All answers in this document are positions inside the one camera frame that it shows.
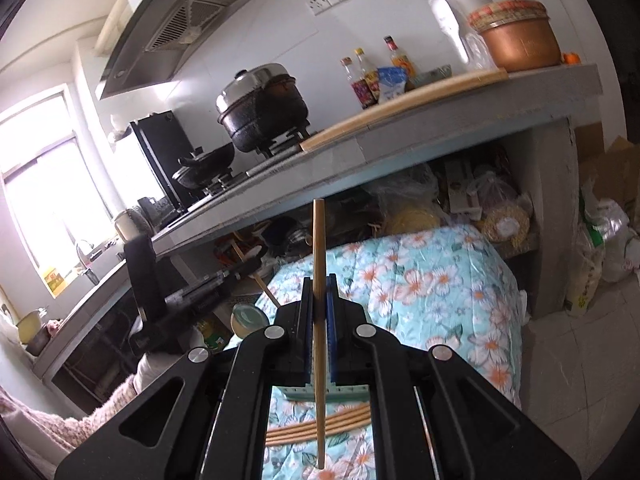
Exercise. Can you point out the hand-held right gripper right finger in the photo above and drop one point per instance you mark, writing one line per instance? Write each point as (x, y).
(332, 330)

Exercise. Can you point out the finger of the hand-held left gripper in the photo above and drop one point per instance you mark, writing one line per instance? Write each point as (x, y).
(235, 272)

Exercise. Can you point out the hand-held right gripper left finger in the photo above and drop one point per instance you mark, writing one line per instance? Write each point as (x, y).
(309, 350)

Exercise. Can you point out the wooden chopstick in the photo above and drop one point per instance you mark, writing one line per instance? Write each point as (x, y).
(260, 285)
(319, 260)

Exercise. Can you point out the green plastic utensil holder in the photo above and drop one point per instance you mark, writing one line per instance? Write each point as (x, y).
(300, 392)

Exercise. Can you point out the bunch of wooden chopsticks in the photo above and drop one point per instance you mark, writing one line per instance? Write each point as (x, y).
(290, 432)

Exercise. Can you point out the round pale container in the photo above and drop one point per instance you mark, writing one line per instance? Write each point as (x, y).
(249, 321)

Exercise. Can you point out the cream jar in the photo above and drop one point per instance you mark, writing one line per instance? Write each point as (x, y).
(125, 225)

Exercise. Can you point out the steel faucet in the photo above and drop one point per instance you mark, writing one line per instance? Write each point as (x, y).
(87, 260)

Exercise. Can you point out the yellow cooking oil bottle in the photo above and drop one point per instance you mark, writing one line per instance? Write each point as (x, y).
(212, 337)

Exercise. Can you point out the floral turquoise blanket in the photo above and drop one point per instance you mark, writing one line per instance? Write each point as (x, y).
(425, 285)

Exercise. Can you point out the black wok with lid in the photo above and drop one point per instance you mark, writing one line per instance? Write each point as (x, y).
(205, 165)

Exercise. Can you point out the black splash guard panel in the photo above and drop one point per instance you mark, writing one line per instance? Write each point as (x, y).
(160, 160)

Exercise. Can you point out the kitchen window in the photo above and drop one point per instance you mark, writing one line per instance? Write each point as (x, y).
(50, 195)

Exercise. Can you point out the gas stove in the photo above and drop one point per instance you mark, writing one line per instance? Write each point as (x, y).
(272, 146)

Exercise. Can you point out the bag of yellow noodles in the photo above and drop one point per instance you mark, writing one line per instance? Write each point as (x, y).
(412, 220)

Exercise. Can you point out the black pot with steel lid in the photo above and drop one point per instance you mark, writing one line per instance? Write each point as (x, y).
(265, 105)

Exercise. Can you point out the white carton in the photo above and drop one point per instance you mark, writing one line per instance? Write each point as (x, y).
(462, 187)

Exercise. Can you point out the clear bag of grain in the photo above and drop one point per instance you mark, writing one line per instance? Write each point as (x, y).
(505, 225)

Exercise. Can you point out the dark sauce bottle red label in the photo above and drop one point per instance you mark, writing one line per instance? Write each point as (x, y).
(362, 90)

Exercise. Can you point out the wooden cutting board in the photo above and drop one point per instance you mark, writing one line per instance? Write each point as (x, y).
(400, 105)

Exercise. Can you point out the sauce bottle yellow cap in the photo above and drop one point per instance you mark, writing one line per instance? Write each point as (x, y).
(369, 72)

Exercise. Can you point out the blue seasoning bag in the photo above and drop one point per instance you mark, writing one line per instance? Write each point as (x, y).
(391, 85)

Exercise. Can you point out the grey concrete counter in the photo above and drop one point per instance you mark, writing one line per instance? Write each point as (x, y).
(450, 110)

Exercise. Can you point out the steel range hood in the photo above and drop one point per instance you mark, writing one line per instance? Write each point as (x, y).
(175, 25)

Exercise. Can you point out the orange sauce bottle red cap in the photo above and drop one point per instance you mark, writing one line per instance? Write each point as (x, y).
(400, 57)

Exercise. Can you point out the small grey dish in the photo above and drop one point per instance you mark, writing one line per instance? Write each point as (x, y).
(432, 76)

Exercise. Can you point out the cardboard box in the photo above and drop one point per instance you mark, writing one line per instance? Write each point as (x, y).
(615, 170)

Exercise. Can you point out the white electric kettle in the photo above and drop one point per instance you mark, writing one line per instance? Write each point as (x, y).
(455, 20)

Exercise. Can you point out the copper coloured pot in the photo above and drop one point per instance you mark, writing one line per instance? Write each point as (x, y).
(520, 47)

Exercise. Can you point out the woven basket lid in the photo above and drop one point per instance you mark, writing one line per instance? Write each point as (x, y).
(505, 12)

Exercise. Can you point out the small orange object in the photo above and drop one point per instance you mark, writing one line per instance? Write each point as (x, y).
(571, 58)

